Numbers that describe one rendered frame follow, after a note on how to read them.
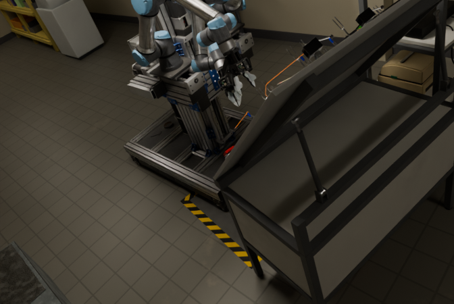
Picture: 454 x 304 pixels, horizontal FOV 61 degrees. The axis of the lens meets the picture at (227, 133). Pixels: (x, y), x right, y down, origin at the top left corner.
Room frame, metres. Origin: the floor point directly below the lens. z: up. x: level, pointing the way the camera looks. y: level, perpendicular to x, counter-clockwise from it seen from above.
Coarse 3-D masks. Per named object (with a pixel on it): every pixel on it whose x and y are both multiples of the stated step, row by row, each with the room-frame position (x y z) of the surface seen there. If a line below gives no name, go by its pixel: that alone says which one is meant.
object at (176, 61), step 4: (176, 52) 2.30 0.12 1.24; (168, 56) 2.25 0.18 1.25; (172, 56) 2.25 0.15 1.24; (176, 56) 2.27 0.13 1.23; (160, 60) 2.27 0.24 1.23; (164, 60) 2.25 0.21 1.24; (168, 60) 2.24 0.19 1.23; (172, 60) 2.24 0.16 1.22; (176, 60) 2.25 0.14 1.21; (180, 60) 2.28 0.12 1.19; (160, 64) 2.28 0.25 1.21; (164, 64) 2.25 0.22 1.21; (168, 64) 2.25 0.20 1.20; (172, 64) 2.23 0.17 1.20; (176, 64) 2.24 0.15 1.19; (180, 64) 2.25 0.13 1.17; (160, 68) 2.28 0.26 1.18; (164, 68) 2.25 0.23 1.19; (168, 68) 2.23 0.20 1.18; (172, 68) 2.23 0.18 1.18; (176, 68) 2.23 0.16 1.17
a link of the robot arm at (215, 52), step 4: (212, 44) 1.92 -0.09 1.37; (216, 44) 1.91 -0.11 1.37; (212, 48) 1.90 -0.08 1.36; (216, 48) 1.89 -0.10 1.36; (212, 52) 1.89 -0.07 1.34; (216, 52) 1.87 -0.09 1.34; (220, 52) 1.87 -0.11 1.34; (212, 56) 1.88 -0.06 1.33; (216, 56) 1.86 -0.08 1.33; (220, 56) 1.85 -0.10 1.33; (216, 60) 1.84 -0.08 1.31
